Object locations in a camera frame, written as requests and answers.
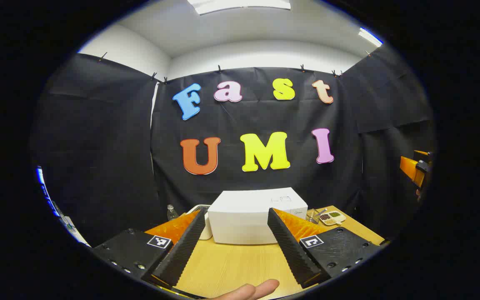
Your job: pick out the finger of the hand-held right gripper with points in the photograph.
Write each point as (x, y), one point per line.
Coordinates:
(411, 168)

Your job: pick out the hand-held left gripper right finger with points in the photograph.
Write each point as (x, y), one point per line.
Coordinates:
(294, 254)

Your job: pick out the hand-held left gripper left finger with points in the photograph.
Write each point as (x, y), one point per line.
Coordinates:
(183, 250)

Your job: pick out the white microwave oven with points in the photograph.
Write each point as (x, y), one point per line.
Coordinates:
(240, 216)

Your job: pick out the white toaster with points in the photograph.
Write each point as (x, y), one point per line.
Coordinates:
(207, 231)

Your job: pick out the clear plastic water bottle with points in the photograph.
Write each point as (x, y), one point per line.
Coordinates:
(172, 214)

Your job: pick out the white divided spice dish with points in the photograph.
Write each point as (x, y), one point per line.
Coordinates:
(332, 217)

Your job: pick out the ceiling light panel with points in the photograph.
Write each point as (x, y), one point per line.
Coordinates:
(240, 5)
(369, 36)

